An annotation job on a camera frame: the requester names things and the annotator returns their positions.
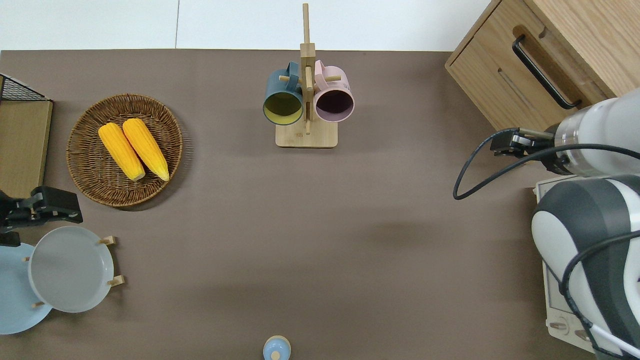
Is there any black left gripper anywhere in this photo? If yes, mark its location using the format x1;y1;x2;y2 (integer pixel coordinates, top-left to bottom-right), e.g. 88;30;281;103
0;186;84;247

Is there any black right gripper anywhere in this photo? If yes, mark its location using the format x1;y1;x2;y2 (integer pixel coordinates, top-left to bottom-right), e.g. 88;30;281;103
490;132;574;176

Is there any light wooden drawer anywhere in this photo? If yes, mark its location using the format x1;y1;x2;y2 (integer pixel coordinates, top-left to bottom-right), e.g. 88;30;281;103
446;0;608;132

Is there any brown wicker basket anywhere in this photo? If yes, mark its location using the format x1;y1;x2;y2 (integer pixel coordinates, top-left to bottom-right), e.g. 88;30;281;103
66;93;184;208

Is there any grey plate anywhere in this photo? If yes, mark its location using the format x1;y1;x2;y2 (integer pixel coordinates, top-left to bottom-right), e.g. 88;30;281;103
27;226;115;314

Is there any yellow corn cob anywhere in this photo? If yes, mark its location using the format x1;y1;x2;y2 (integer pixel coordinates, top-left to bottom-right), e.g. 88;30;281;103
122;118;170;182
98;123;146;181

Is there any wooden plate rack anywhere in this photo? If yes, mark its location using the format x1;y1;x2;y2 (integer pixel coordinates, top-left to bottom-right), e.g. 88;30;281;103
22;235;126;308

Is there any light blue plate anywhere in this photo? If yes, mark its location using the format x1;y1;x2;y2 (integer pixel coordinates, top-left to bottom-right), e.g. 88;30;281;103
0;242;53;335

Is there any light wooden cabinet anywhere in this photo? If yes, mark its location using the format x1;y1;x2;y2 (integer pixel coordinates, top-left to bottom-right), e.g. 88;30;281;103
445;0;640;133

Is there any white toaster oven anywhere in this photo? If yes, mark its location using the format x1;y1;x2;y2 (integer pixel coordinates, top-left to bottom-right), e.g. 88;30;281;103
534;177;640;356

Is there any pink mug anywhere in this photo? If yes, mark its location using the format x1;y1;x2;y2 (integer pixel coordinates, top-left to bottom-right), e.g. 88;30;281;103
313;60;355;123

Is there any wooden mug rack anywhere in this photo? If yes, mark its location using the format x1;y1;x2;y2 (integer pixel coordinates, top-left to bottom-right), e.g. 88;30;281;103
275;3;342;149

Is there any brown table mat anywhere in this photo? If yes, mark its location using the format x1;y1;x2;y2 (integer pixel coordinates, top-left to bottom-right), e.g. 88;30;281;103
0;49;640;360

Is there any dark blue mug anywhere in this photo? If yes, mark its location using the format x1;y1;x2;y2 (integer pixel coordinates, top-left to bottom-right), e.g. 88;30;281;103
263;61;305;126

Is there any small blue round button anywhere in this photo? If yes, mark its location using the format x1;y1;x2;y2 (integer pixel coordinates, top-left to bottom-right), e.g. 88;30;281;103
263;335;292;360

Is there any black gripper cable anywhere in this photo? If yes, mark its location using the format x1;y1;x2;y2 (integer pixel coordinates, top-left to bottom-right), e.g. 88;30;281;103
453;127;640;201

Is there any wire and wood storage rack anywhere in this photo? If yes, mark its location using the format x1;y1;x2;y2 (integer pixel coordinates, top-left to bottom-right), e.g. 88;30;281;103
0;73;53;200

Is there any black metal drawer handle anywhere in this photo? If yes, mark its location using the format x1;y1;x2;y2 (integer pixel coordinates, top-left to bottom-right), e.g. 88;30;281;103
512;35;582;110

